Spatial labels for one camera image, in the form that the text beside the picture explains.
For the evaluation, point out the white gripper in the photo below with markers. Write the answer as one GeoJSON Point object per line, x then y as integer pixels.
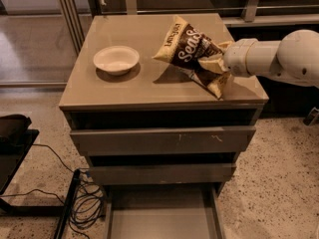
{"type": "Point", "coordinates": [236, 58]}

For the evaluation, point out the brown sea salt chip bag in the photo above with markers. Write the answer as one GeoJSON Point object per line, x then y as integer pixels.
{"type": "Point", "coordinates": [183, 45]}

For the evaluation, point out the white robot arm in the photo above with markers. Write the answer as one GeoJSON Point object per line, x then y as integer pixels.
{"type": "Point", "coordinates": [293, 60]}

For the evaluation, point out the grey top drawer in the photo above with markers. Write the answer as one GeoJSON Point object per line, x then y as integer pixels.
{"type": "Point", "coordinates": [162, 140]}

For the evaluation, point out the grey drawer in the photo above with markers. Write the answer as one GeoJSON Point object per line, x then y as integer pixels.
{"type": "Point", "coordinates": [164, 212]}
{"type": "Point", "coordinates": [162, 174]}
{"type": "Point", "coordinates": [162, 140]}

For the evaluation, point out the grey drawer cabinet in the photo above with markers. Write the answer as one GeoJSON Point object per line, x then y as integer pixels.
{"type": "Point", "coordinates": [153, 94]}

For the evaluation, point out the grey middle drawer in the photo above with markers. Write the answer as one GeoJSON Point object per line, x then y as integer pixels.
{"type": "Point", "coordinates": [162, 174]}

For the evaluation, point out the grey bottom drawer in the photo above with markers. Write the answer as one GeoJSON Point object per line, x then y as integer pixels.
{"type": "Point", "coordinates": [164, 212]}

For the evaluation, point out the white paper bowl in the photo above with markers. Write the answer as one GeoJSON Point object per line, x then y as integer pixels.
{"type": "Point", "coordinates": [116, 60]}

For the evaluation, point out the small dark floor object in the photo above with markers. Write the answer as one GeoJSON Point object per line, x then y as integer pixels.
{"type": "Point", "coordinates": [312, 117]}

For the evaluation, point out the dark object on side table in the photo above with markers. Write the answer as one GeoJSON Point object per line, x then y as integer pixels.
{"type": "Point", "coordinates": [12, 127]}

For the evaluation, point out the black side table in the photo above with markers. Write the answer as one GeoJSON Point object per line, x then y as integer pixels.
{"type": "Point", "coordinates": [11, 157]}

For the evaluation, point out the metal railing frame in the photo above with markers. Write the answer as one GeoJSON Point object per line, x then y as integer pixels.
{"type": "Point", "coordinates": [263, 19]}

